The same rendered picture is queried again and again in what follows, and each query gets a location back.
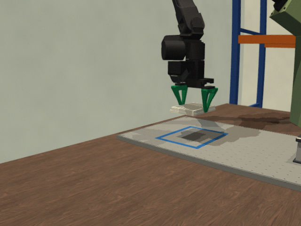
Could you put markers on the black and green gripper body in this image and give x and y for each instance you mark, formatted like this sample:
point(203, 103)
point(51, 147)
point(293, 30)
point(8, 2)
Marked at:
point(197, 83)

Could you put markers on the white well plate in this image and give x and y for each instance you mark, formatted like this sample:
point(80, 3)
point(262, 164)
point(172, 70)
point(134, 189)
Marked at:
point(191, 109)

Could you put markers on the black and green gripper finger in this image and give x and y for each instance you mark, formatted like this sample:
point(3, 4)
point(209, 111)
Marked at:
point(176, 89)
point(205, 93)

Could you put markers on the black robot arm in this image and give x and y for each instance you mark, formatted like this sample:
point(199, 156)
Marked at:
point(188, 43)

